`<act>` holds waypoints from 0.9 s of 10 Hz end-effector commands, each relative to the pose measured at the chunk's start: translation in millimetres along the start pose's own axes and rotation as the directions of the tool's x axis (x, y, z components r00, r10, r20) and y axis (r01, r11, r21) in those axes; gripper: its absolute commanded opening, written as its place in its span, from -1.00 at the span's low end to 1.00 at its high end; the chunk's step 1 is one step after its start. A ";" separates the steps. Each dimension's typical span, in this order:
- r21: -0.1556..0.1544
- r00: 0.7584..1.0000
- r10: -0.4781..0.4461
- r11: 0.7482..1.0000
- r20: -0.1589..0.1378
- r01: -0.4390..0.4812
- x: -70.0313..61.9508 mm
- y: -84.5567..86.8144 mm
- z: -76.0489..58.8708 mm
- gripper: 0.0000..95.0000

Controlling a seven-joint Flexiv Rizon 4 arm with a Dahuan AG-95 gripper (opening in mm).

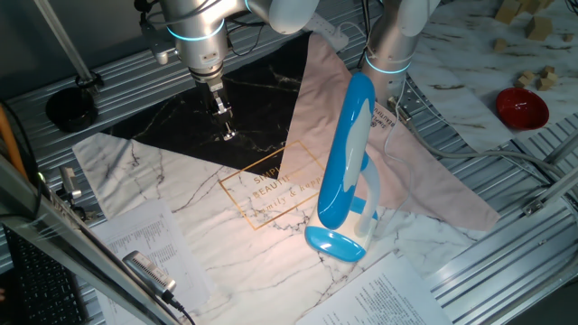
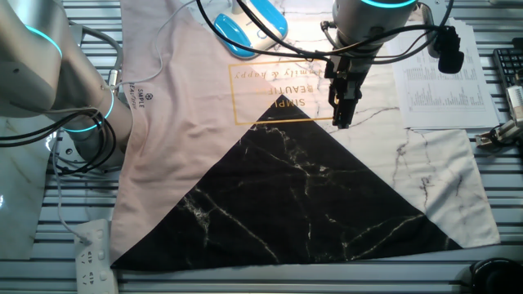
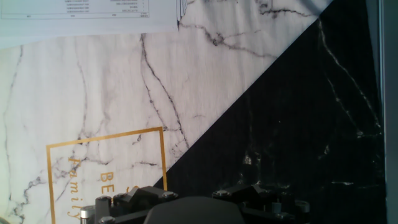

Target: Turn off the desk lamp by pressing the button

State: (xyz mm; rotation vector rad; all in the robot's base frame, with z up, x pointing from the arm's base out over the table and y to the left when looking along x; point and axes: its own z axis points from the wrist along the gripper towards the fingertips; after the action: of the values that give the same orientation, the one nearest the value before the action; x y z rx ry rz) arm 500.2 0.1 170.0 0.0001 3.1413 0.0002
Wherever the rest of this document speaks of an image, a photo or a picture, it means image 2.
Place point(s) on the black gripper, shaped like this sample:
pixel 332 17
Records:
pixel 347 71

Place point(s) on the blue and white desk lamp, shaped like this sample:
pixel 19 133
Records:
pixel 235 36

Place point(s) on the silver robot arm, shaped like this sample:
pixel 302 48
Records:
pixel 32 61

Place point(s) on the marble pink black tablecloth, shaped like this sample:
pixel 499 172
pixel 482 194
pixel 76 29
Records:
pixel 286 183

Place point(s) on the paper sheet with printed table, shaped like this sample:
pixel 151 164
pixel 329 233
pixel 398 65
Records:
pixel 445 81

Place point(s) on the black keyboard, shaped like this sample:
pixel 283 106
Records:
pixel 510 65

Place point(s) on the white power strip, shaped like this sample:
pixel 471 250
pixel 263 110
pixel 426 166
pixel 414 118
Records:
pixel 96 265

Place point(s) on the white marble mat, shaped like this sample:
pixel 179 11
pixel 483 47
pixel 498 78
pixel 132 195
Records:
pixel 20 196

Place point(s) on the small silver clamp bracket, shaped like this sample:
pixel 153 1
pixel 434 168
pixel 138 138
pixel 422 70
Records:
pixel 490 138

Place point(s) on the silver depth camera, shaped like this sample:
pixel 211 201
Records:
pixel 515 104

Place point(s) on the camera stand black round base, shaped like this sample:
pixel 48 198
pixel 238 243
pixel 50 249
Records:
pixel 496 277

